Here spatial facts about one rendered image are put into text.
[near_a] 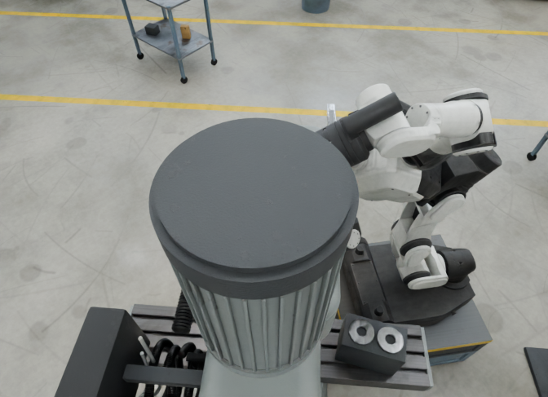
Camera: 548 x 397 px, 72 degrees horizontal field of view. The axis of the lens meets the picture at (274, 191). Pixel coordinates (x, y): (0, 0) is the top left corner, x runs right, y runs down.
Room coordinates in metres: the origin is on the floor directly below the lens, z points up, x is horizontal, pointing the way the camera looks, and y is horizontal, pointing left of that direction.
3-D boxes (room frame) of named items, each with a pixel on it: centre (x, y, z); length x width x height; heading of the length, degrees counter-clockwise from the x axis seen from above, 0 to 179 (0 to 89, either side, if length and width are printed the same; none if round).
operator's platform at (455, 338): (0.95, -0.74, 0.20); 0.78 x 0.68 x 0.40; 98
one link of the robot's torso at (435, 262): (0.95, -0.78, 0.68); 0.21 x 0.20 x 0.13; 98
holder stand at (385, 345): (0.45, -0.36, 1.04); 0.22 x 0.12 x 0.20; 74
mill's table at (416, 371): (0.49, 0.01, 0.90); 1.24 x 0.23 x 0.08; 86
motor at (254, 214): (0.23, 0.02, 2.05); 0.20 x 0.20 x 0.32
